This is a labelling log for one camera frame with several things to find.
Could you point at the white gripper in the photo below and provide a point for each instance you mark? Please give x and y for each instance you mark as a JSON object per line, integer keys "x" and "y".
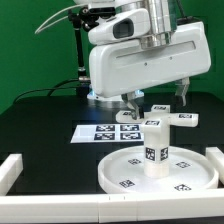
{"x": 121, "y": 68}

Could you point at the white cross table base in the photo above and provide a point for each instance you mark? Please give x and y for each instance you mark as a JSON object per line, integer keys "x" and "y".
{"x": 159, "y": 119}

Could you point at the white round table top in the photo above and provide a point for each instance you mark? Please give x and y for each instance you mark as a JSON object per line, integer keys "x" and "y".
{"x": 135, "y": 170}

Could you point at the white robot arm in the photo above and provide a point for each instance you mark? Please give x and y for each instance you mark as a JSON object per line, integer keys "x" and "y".
{"x": 163, "y": 22}

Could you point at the white marker tag sheet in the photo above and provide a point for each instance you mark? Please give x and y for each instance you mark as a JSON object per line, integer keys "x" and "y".
{"x": 107, "y": 133}

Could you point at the white right fence bar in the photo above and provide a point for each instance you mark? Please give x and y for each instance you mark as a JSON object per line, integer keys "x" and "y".
{"x": 216, "y": 157}

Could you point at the white left fence bar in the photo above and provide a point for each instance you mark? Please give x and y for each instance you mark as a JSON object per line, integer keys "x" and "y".
{"x": 10, "y": 170}

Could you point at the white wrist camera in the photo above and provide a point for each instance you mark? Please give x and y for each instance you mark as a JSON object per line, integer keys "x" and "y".
{"x": 123, "y": 26}

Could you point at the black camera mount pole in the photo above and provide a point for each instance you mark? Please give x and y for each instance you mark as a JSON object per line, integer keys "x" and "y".
{"x": 82, "y": 90}

